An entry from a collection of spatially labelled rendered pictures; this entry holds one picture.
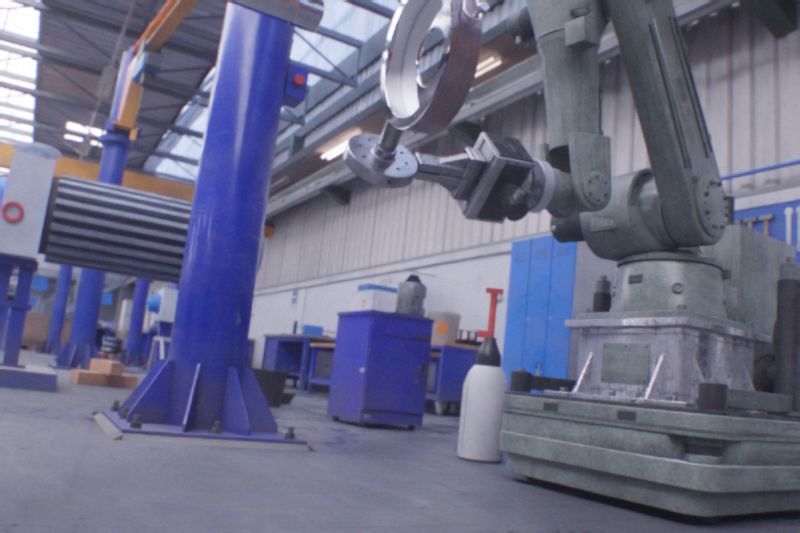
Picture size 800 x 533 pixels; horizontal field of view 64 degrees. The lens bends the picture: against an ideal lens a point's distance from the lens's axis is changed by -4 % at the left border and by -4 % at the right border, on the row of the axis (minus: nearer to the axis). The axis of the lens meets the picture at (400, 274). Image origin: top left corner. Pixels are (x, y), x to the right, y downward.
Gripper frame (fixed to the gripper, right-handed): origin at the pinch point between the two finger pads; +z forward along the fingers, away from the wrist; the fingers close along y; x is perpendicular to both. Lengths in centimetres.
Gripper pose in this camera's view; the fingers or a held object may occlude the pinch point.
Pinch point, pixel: (426, 167)
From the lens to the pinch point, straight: 186.3
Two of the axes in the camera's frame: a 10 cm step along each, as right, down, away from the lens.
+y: 3.5, -7.2, -6.0
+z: -9.0, -0.8, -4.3
